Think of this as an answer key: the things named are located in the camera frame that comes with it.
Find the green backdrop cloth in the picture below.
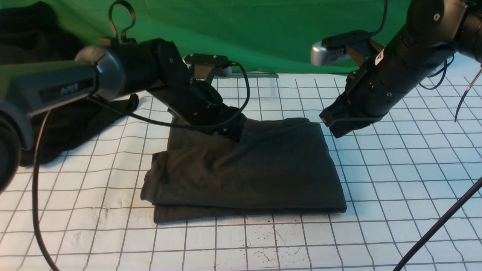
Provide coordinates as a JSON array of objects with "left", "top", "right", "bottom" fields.
[{"left": 40, "top": 0, "right": 410, "bottom": 74}]

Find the black cable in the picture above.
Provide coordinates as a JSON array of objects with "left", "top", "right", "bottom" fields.
[
  {"left": 32, "top": 0, "right": 251, "bottom": 271},
  {"left": 371, "top": 0, "right": 482, "bottom": 271}
]

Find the gray long-sleeved shirt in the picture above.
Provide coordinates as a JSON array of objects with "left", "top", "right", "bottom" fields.
[{"left": 140, "top": 118, "right": 347, "bottom": 224}]

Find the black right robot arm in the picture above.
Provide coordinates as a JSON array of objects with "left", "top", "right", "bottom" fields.
[{"left": 311, "top": 0, "right": 482, "bottom": 138}]

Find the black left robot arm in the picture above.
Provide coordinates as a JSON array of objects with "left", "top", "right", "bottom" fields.
[{"left": 1, "top": 38, "right": 249, "bottom": 192}]

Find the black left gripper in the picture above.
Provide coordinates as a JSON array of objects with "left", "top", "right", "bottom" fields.
[{"left": 148, "top": 79, "right": 247, "bottom": 143}]

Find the right black cable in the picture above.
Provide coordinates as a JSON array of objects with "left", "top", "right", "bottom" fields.
[{"left": 371, "top": 0, "right": 482, "bottom": 271}]

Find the pile of black clothes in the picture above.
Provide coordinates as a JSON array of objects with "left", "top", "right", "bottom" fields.
[{"left": 0, "top": 2, "right": 124, "bottom": 164}]

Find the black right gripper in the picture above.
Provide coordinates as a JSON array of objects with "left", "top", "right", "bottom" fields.
[{"left": 320, "top": 38, "right": 455, "bottom": 138}]

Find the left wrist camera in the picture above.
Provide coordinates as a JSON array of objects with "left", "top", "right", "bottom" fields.
[{"left": 183, "top": 54, "right": 232, "bottom": 83}]

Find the white grid mat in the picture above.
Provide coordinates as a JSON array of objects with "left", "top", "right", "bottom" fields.
[{"left": 0, "top": 55, "right": 482, "bottom": 271}]

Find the left black cable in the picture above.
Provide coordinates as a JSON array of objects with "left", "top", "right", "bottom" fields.
[{"left": 32, "top": 0, "right": 251, "bottom": 271}]

